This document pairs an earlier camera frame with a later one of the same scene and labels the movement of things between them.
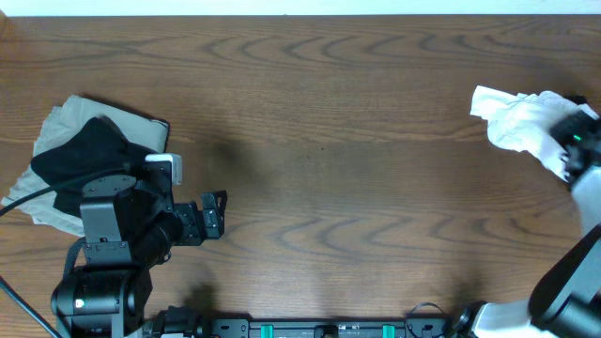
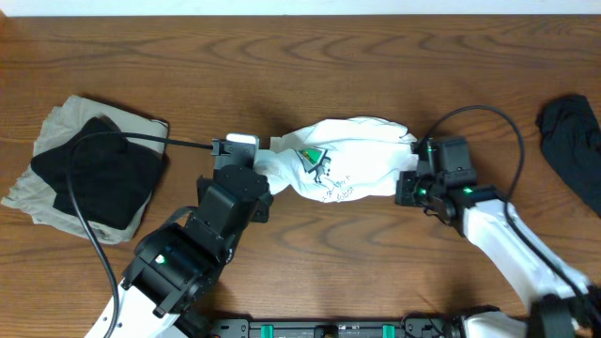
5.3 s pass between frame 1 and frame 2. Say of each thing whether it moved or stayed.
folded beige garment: stayed
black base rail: stayed
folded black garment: stayed
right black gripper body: moved
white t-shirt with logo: moved
